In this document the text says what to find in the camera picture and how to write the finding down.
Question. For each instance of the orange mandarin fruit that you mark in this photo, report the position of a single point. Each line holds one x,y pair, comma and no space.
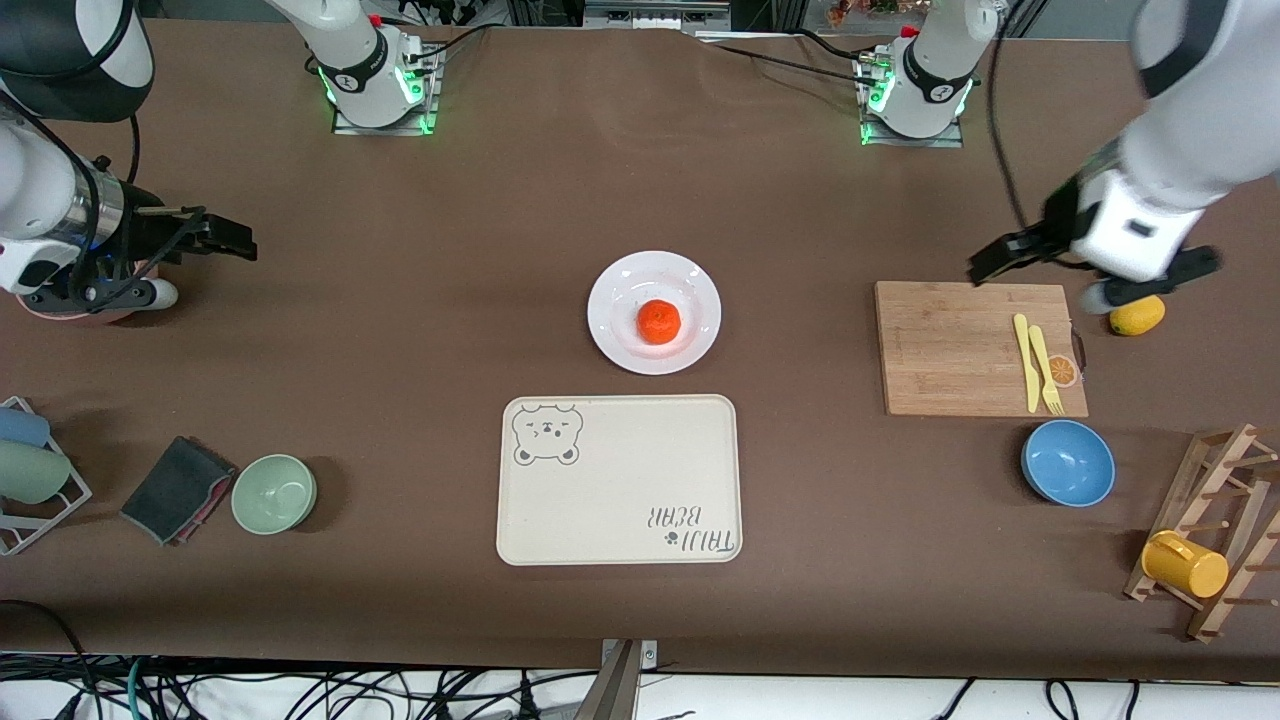
659,322

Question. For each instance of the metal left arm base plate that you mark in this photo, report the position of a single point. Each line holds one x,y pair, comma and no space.
950,142

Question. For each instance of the wooden mug rack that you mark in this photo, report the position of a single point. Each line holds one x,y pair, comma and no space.
1190,500

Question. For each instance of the pink folded cloth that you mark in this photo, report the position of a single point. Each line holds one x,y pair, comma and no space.
212,503

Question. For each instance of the light blue cup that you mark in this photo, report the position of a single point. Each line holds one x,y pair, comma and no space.
22,428

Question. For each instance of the wooden cutting board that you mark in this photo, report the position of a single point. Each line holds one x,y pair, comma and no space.
940,350

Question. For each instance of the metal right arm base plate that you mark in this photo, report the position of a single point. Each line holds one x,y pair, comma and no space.
385,128

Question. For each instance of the white round plate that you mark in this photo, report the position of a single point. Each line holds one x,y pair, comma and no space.
620,300

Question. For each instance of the brown table cover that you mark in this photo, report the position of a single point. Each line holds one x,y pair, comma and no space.
800,200

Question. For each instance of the blue bowl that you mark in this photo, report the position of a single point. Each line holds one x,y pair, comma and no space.
1068,465

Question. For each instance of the yellow plastic knife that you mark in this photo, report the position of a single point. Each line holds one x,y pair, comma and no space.
1024,350

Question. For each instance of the pale green cup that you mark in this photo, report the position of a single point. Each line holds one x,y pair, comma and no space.
30,472

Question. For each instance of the orange slice round tag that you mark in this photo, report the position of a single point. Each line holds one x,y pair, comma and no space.
1063,372

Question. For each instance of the yellow mug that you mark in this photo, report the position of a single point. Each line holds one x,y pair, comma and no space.
1185,566

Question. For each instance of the metal table edge bracket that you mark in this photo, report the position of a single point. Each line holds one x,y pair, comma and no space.
620,690

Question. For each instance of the dark grey folded cloth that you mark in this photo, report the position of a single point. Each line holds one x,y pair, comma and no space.
172,485

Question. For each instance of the black metal frame equipment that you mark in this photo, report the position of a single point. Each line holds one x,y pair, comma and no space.
655,12

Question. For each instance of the yellow plastic fork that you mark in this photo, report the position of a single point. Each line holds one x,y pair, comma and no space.
1042,355

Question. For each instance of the pink bowl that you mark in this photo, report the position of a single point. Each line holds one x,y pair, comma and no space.
75,316

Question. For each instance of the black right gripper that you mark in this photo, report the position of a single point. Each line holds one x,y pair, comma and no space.
143,236

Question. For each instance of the beige bear print tray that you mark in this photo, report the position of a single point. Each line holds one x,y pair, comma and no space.
620,490

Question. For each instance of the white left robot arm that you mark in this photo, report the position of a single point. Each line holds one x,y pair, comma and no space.
1200,130

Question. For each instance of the yellow lemon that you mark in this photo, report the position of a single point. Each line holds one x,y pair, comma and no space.
1140,318

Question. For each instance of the pale green bowl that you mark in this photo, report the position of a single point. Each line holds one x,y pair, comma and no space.
274,495

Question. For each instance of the orange red artificial flowers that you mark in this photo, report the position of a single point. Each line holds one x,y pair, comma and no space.
865,8

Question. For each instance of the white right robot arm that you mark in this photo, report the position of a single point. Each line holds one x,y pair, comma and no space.
40,170

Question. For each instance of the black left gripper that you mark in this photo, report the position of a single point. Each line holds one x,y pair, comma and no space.
1058,218

